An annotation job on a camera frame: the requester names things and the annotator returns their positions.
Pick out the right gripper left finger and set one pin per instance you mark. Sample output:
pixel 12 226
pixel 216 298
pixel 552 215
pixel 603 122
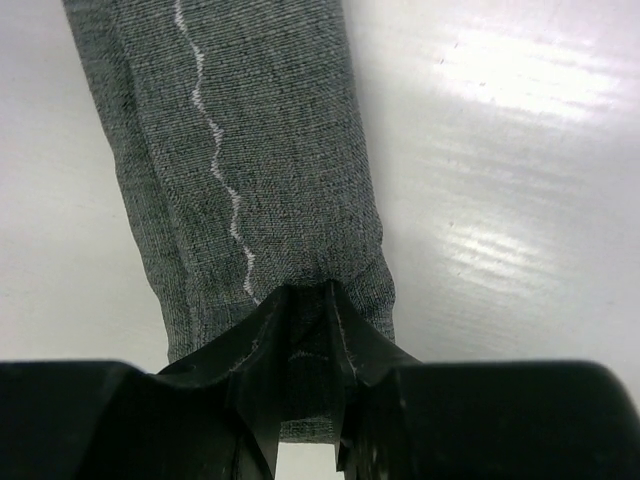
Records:
pixel 214 414

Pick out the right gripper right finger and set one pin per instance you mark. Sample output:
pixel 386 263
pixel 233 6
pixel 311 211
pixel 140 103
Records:
pixel 399 418

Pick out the grey cloth napkin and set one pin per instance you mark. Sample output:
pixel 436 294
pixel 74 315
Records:
pixel 242 163

